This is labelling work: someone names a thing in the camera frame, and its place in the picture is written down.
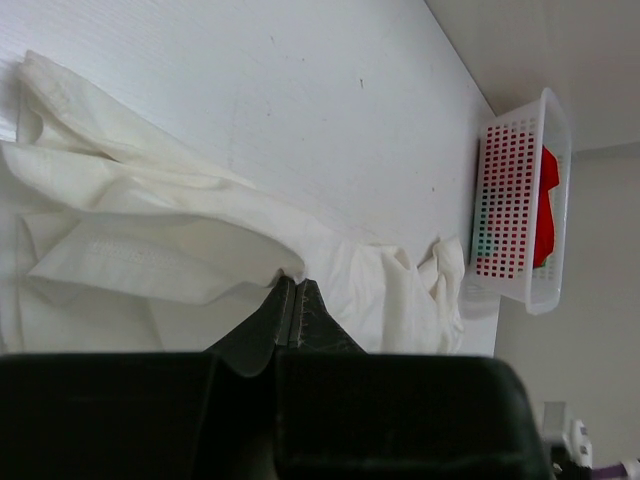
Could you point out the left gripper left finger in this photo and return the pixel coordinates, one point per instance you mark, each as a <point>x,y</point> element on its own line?
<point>248,348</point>

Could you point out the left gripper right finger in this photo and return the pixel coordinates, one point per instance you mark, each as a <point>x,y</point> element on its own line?
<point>315,330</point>

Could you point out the white t-shirt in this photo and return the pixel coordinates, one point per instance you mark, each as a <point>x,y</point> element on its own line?
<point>116,237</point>

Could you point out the green t-shirt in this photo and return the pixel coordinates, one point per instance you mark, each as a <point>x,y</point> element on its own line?
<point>503,233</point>

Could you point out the white plastic basket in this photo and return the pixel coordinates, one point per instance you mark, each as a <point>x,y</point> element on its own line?
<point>538,289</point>

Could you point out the red t-shirt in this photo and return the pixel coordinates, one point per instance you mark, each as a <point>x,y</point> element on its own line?
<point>516,187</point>

